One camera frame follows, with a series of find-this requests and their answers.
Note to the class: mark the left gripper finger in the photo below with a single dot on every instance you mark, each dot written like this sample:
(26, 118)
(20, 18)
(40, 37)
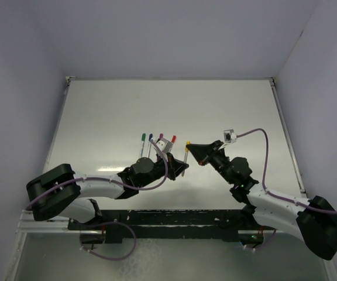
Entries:
(177, 164)
(177, 173)

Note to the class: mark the green marker pen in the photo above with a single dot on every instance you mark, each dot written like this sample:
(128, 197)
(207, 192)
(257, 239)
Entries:
(143, 139)

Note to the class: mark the blue marker pen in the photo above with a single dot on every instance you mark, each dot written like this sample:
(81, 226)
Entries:
(149, 145)

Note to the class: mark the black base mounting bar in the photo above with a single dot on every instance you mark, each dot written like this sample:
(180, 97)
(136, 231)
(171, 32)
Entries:
(115, 226)

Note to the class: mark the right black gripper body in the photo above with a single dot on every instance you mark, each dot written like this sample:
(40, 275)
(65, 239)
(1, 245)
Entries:
(219, 163)

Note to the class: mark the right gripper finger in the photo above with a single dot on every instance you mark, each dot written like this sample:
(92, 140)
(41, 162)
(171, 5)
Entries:
(213, 157)
(214, 145)

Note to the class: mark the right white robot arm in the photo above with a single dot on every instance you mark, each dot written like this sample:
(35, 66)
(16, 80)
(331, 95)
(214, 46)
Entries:
(314, 221)

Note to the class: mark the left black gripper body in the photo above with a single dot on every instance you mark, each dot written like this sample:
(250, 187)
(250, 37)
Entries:
(159, 170)

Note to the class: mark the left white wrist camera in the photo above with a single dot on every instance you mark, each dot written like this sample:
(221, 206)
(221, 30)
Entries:
(164, 145)

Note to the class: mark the left aluminium rail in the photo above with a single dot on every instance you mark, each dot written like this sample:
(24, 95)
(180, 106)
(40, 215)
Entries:
(27, 224)

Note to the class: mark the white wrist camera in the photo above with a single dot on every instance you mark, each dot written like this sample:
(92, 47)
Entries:
(229, 136)
(164, 145)

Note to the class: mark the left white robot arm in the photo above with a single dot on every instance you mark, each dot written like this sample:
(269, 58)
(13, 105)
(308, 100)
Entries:
(63, 192)

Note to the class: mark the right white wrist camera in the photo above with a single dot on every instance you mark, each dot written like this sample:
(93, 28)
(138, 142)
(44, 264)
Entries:
(229, 136)

